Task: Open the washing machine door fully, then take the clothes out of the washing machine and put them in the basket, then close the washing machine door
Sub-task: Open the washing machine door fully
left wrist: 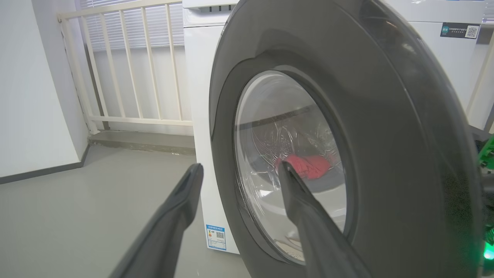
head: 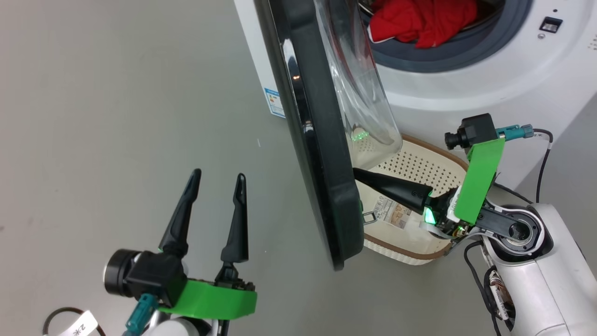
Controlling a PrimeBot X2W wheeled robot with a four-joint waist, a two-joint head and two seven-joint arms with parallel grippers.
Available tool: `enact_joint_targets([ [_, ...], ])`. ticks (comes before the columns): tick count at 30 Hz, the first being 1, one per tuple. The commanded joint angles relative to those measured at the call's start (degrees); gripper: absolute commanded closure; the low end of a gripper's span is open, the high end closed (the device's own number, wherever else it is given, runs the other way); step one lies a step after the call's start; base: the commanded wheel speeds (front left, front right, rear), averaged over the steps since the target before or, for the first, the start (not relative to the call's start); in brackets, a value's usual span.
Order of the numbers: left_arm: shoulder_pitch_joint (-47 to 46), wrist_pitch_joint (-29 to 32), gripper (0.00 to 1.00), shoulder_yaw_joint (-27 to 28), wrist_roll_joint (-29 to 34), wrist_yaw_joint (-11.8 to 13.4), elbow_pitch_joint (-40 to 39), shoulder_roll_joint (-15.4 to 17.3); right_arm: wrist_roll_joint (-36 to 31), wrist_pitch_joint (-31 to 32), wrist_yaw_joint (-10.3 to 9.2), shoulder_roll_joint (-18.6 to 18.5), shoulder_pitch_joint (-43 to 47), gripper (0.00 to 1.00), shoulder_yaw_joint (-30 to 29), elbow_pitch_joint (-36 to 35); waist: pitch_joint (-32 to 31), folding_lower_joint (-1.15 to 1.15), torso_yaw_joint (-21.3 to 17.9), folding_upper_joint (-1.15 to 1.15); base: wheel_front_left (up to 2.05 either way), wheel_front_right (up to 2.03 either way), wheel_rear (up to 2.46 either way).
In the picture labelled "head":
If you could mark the cream basket with brown rim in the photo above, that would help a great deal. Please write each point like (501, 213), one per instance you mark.
(419, 163)

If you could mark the teal left camera connector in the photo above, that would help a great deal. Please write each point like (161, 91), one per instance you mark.
(142, 312)

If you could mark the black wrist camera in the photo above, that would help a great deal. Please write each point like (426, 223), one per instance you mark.
(473, 130)
(144, 275)

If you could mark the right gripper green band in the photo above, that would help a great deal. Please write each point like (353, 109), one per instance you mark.
(480, 182)

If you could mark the black washing machine door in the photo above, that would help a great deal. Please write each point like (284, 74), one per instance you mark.
(322, 154)

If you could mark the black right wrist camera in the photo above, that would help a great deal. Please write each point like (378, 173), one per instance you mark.
(473, 130)

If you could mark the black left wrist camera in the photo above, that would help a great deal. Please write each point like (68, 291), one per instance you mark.
(144, 275)

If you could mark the blue energy label sticker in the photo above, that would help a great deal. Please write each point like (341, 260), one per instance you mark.
(274, 102)

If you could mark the white front-load washing machine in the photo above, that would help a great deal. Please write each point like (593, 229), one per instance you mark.
(466, 88)

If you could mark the teal camera connector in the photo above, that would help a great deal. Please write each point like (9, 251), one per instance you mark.
(513, 132)
(142, 312)

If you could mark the teal right camera connector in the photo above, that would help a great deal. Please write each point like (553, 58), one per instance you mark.
(513, 132)

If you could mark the printed basket label sticker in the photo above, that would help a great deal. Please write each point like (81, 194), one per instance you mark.
(392, 212)

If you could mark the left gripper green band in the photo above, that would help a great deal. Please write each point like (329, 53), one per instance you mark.
(210, 301)

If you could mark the red and white garment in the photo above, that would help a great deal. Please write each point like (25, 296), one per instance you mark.
(424, 21)

